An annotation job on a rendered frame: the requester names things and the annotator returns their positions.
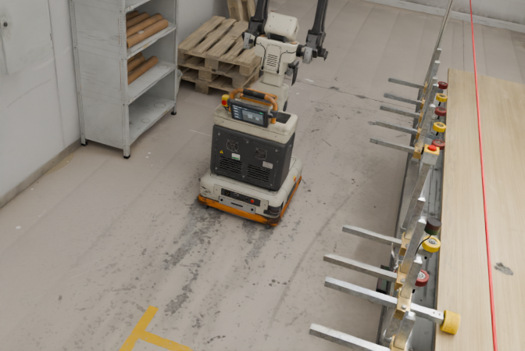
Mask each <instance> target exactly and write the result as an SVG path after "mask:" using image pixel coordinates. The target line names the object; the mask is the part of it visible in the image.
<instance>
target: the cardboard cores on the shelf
mask: <svg viewBox="0 0 525 351"><path fill-rule="evenodd" d="M168 26H169V22H168V20H166V19H163V17H162V15H161V14H159V13H157V14H155V15H153V16H150V15H149V14H148V13H142V14H140V13H139V12H138V11H136V10H134V11H133V12H131V13H128V14H126V34H127V49H128V48H130V47H132V46H133V45H136V44H137V43H139V42H141V41H143V40H145V39H146V38H149V37H150V36H152V35H153V34H156V33H157V32H159V31H161V30H163V29H165V28H166V27H168ZM157 63H158V58H157V57H156V56H152V57H150V58H149V59H147V60H146V61H145V57H144V56H143V55H142V53H141V52H139V53H137V54H135V55H134V56H132V57H130V58H129V59H127V85H129V84H130V83H132V82H133V81H135V80H136V79H137V78H139V77H140V76H141V75H142V74H143V73H145V72H146V71H148V70H149V69H151V68H152V67H153V66H154V65H155V64H157Z"/></svg>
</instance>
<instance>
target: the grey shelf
mask: <svg viewBox="0 0 525 351"><path fill-rule="evenodd" d="M69 4H70V20H71V29H72V39H73V55H74V64H75V74H76V82H77V99H78V109H79V117H80V135H81V145H82V146H86V145H87V144H88V143H87V142H86V141H85V139H89V140H92V141H96V142H99V143H102V144H105V145H110V146H113V147H116V148H118V149H123V158H125V159H129V158H130V145H131V144H132V143H133V142H134V141H135V140H136V139H137V137H138V136H139V135H140V134H142V133H143V132H144V131H146V130H148V129H149V128H150V127H151V126H152V125H153V124H154V123H155V122H156V121H158V120H159V119H160V118H161V117H162V116H163V115H165V114H166V113H167V112H168V111H169V110H170V109H171V108H173V112H172V113H171V115H174V116H175V115H176V114H177V112H176V104H177V44H178V14H179V0H175V16H174V0H69ZM135 7H136V8H135ZM134 10H136V11H138V12H139V13H140V14H142V13H148V14H149V15H150V16H153V15H155V14H157V13H159V14H161V15H162V18H163V19H166V20H168V22H169V26H168V27H166V28H165V29H163V30H161V31H159V32H157V33H156V34H153V35H152V36H150V37H149V38H146V39H145V40H143V41H141V42H139V43H137V44H136V45H133V46H132V47H130V48H128V49H127V34H126V14H128V13H131V12H133V11H134ZM118 18H119V23H118ZM119 33H120V43H119ZM173 33H174V52H173ZM121 35H122V36H121ZM121 38H122V39H121ZM121 43H122V44H121ZM139 52H141V53H142V55H143V56H144V57H145V61H146V60H147V59H149V58H150V57H152V56H156V57H157V58H158V63H157V64H155V65H154V66H153V67H152V68H151V69H149V70H148V71H146V72H145V73H143V74H142V75H141V76H140V77H139V78H137V79H136V80H135V81H133V82H132V83H130V84H129V85H127V59H129V58H130V57H132V56H134V55H135V54H137V53H139ZM175 53H176V54H175ZM175 57H176V58H175ZM122 64H123V65H122ZM120 74H121V85H120ZM174 85H175V86H174ZM80 86H81V87H80ZM174 89H175V90H174ZM84 136H85V137H84Z"/></svg>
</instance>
